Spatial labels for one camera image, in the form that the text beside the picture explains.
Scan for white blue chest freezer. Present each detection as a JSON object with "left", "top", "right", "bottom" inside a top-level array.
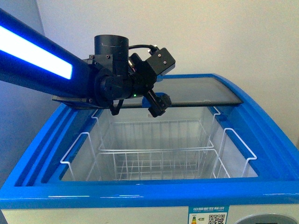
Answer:
[{"left": 0, "top": 74, "right": 299, "bottom": 224}]

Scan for blue energy label sticker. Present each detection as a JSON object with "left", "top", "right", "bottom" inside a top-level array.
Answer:
[{"left": 188, "top": 206, "right": 229, "bottom": 224}]

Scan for grey round control panel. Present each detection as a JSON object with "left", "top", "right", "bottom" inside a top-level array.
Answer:
[{"left": 236, "top": 214, "right": 299, "bottom": 224}]

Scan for glass sliding freezer lid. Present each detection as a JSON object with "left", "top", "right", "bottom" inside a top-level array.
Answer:
[{"left": 121, "top": 77, "right": 244, "bottom": 108}]

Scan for white wire freezer basket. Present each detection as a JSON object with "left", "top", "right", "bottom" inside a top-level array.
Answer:
[{"left": 60, "top": 107, "right": 257, "bottom": 182}]

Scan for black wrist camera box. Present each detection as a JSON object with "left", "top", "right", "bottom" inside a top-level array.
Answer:
[{"left": 145, "top": 48, "right": 176, "bottom": 76}]

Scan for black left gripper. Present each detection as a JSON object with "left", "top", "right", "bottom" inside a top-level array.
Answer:
[{"left": 109, "top": 53, "right": 171, "bottom": 118}]

